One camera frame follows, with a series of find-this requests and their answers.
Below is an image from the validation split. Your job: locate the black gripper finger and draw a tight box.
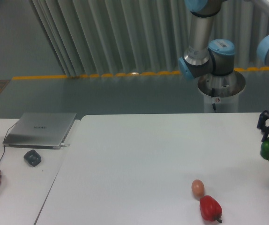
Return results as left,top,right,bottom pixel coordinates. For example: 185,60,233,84
262,125,269,142

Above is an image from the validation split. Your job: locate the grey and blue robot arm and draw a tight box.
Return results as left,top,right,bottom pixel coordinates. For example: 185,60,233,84
178,0,269,142

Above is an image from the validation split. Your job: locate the red bell pepper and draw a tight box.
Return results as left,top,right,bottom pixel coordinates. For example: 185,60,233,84
199,195,222,223

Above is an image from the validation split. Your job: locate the brown egg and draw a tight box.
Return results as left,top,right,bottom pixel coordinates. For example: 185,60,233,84
191,180,205,197

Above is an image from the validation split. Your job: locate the pleated grey curtain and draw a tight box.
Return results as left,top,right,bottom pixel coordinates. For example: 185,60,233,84
30,0,269,77

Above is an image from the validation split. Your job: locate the silver closed laptop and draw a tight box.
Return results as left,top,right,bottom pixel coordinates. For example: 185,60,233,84
3,112,76,149

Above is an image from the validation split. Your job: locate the small black gadget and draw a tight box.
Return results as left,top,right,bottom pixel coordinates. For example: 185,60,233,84
23,150,42,167

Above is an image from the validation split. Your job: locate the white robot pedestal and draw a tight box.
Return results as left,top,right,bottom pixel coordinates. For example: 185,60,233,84
197,71,246,113

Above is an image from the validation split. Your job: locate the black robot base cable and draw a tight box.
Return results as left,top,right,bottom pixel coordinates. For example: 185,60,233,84
210,87,217,113

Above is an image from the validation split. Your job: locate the black mouse cable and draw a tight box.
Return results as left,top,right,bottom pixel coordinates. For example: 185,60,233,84
0,120,20,171

